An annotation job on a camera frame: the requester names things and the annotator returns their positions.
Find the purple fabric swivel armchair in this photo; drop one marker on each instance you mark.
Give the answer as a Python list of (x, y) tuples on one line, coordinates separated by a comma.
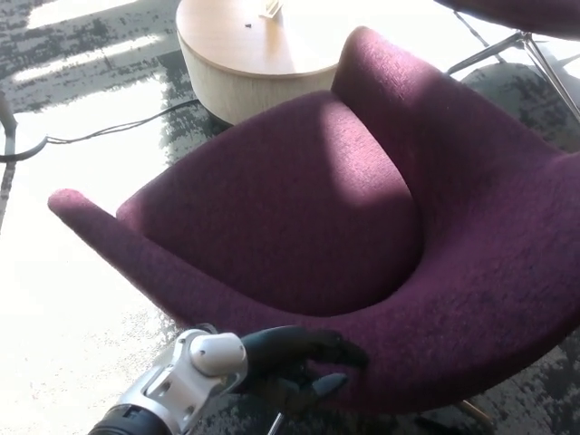
[(362, 235)]

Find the small wooden card holder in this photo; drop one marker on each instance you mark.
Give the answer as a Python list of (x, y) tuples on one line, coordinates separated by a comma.
[(270, 9)]

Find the round wooden side table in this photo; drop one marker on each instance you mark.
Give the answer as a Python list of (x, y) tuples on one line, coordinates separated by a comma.
[(254, 59)]

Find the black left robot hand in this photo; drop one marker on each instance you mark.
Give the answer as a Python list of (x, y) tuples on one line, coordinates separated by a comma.
[(281, 358)]

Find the purple chair with chrome legs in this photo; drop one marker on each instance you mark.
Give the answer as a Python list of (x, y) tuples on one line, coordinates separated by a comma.
[(521, 27)]

